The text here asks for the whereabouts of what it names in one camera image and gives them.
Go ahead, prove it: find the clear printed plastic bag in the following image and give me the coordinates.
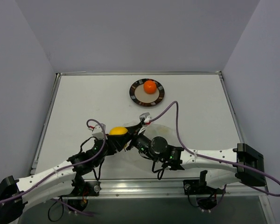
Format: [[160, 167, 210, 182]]
[[124, 124, 185, 175]]

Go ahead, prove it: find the yellow fake lemon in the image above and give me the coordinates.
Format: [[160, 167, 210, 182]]
[[109, 126, 128, 135]]

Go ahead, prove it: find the orange fake persimmon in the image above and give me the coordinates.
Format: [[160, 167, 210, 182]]
[[143, 80, 157, 94]]

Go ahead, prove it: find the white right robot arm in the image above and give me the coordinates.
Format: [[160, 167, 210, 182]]
[[107, 124, 266, 189]]

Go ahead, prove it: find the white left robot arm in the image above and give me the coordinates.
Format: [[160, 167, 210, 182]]
[[0, 140, 116, 224]]

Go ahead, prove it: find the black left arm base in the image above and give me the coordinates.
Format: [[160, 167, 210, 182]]
[[48, 174, 101, 221]]

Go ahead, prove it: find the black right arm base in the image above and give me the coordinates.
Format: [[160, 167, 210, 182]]
[[183, 170, 227, 213]]

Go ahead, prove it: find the brown rimmed ceramic plate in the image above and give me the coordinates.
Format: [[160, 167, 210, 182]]
[[129, 78, 165, 107]]

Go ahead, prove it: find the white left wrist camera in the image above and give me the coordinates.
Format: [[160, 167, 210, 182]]
[[88, 124, 105, 140]]

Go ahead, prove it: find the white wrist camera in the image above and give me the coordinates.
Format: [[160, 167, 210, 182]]
[[88, 124, 105, 140], [139, 112, 152, 126]]

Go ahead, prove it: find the aluminium front rail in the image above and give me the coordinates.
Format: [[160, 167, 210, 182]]
[[60, 178, 269, 200]]

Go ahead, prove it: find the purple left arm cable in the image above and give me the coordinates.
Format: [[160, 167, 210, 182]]
[[0, 119, 107, 208]]

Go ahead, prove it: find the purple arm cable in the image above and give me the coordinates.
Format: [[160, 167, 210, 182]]
[[0, 119, 107, 208], [146, 100, 280, 196]]

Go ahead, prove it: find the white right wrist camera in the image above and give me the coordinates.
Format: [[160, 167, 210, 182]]
[[139, 112, 152, 126]]

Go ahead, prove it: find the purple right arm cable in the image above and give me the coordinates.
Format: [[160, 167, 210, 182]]
[[146, 100, 280, 196]]

